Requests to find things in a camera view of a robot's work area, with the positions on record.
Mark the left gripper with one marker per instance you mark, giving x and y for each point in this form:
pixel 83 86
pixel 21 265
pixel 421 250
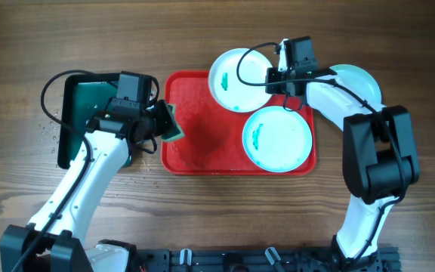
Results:
pixel 166 121

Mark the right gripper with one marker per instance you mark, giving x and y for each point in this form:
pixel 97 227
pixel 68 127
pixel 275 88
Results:
pixel 271 75

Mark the green scrubbing sponge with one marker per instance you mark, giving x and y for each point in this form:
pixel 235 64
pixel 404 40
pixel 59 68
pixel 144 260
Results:
pixel 175 132

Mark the light blue plate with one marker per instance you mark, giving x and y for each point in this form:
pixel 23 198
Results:
pixel 277 140
pixel 359 81

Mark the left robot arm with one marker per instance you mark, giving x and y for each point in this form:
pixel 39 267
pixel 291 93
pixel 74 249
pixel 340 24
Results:
pixel 53 239

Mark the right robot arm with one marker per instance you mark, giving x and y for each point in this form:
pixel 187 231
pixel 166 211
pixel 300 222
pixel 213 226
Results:
pixel 380 159

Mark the red plastic tray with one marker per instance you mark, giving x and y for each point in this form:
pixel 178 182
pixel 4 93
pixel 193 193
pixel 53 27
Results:
pixel 212 142

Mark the black tray with water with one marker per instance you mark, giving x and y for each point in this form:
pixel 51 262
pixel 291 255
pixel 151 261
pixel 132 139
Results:
pixel 83 96

